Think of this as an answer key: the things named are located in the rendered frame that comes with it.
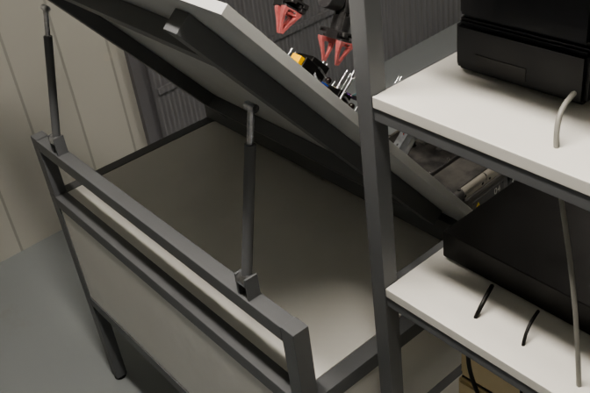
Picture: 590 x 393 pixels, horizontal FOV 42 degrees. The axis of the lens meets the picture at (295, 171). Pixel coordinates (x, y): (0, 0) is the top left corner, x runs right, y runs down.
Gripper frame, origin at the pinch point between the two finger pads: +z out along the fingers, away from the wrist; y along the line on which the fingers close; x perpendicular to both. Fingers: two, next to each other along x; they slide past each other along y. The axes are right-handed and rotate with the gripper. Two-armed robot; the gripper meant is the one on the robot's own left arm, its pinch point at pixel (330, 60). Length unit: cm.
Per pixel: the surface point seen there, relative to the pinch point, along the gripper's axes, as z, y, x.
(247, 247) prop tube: 33, 57, -72
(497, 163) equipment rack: 0, 105, -77
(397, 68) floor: 9, -126, 197
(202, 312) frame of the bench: 60, 33, -57
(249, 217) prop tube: 27, 57, -73
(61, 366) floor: 135, -65, -25
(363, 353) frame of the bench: 53, 71, -43
